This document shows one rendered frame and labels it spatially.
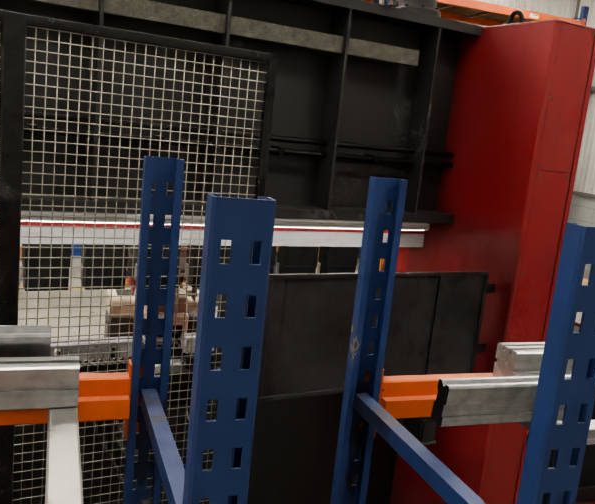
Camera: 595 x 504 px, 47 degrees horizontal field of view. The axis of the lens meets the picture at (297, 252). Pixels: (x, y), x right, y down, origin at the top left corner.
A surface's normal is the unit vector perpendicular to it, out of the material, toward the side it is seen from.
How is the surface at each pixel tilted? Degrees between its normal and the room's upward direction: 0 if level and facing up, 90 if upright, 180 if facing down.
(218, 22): 90
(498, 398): 96
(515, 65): 90
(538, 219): 90
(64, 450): 0
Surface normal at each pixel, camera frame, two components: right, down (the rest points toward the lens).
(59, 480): 0.11, -0.98
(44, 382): 0.33, 0.20
